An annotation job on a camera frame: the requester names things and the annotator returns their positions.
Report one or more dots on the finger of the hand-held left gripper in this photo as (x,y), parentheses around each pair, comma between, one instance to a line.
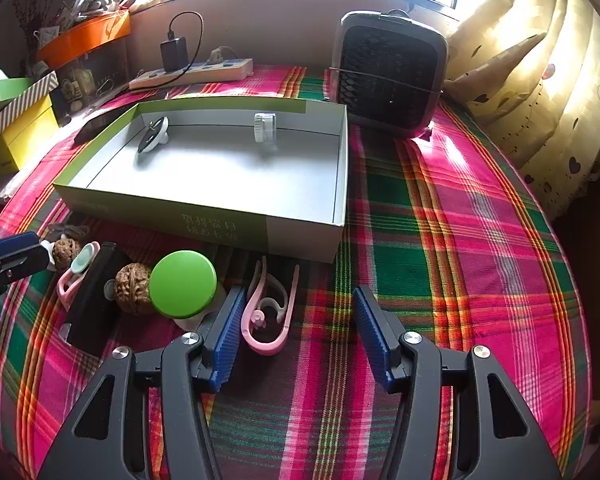
(12,246)

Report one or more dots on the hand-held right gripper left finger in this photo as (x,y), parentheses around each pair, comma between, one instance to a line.
(227,345)

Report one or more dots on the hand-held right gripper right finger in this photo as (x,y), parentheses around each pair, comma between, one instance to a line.
(372,340)

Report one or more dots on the small walnut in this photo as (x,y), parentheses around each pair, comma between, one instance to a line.
(64,254)

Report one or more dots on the pink clip with mint disc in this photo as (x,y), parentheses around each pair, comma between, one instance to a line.
(80,266)

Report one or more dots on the green top white plunger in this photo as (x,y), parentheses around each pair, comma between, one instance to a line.
(182,285)

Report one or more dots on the black rectangular case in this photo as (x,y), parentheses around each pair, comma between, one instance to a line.
(95,300)

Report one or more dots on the green and white cardboard box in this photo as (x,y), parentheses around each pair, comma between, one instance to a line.
(220,170)

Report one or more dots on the plaid tablecloth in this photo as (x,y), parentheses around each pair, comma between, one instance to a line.
(430,260)

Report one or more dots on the large walnut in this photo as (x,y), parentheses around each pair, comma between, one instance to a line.
(134,287)

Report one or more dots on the yellow box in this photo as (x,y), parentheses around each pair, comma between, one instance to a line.
(25,135)

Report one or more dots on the striped box lid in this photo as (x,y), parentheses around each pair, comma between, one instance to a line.
(25,105)

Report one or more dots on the black smartphone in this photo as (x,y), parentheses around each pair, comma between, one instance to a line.
(92,127)

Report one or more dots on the black round case white discs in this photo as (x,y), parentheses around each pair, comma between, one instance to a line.
(152,135)

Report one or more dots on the small white jar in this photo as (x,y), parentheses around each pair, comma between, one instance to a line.
(264,127)

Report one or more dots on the orange tray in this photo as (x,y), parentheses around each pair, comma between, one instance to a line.
(85,37)

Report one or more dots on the black charger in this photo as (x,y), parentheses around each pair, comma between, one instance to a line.
(174,52)

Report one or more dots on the grey small heater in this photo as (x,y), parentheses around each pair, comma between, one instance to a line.
(390,75)

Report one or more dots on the white power strip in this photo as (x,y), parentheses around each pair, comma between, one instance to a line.
(215,70)

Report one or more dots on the white plug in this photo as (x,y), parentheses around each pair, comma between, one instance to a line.
(220,52)

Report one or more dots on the cream heart print curtain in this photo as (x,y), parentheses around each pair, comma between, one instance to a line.
(555,110)

